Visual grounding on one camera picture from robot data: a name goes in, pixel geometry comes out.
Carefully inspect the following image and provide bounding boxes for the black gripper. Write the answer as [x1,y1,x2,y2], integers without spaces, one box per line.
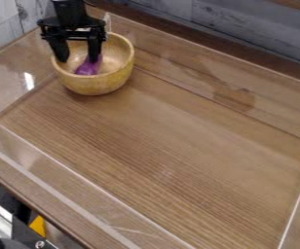
[36,17,107,62]

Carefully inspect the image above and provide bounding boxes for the purple toy eggplant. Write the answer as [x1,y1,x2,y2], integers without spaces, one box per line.
[75,55,101,76]

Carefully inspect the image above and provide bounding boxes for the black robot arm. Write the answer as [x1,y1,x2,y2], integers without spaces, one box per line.
[36,0,107,62]

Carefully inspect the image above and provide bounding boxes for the brown wooden bowl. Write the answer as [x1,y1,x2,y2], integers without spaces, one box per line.
[51,32,135,95]

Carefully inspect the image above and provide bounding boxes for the yellow black equipment base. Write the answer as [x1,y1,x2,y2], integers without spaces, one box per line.
[8,210,72,249]

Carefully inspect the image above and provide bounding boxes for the clear acrylic tray wall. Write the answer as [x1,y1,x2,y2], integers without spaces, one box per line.
[0,16,300,249]

